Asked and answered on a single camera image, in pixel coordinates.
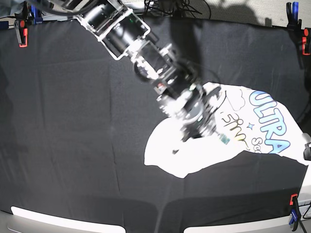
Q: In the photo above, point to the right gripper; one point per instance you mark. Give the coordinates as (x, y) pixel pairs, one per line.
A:
(193, 109)

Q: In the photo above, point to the white printed t-shirt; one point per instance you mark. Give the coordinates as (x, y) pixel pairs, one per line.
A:
(244, 120)

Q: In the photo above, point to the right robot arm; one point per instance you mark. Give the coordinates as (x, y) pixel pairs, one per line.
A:
(124, 34)

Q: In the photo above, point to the red blue clamp bottom right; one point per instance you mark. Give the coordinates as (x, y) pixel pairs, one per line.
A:
(295, 212)

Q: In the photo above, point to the black table cloth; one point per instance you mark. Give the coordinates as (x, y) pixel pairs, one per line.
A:
(82, 137)

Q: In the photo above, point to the red clamp top right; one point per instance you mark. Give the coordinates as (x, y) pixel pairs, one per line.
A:
(306, 42)

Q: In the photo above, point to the red black clamp left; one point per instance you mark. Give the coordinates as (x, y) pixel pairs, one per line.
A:
(20, 26)

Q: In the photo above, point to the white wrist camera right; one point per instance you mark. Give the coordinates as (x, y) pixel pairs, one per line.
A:
(223, 137)

